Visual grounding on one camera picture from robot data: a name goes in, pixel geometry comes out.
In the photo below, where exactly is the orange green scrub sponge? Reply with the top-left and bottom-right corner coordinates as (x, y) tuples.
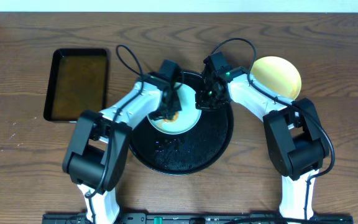
(163, 112), (179, 123)

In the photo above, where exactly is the light blue plate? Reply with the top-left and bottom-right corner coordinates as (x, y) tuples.
(147, 84), (201, 135)

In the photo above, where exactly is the yellow plate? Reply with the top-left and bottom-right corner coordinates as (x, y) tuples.
(251, 56), (301, 100)

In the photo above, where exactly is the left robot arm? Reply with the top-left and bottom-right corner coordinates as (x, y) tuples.
(62, 73), (185, 223)

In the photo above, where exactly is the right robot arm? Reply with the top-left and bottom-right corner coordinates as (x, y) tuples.
(196, 54), (333, 220)

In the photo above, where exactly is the round black serving tray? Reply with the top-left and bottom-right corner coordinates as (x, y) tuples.
(130, 71), (234, 175)

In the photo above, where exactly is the black rectangular water tray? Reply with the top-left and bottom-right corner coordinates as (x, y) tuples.
(44, 48), (110, 123)

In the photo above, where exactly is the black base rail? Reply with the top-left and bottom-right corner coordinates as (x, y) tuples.
(41, 212), (354, 224)

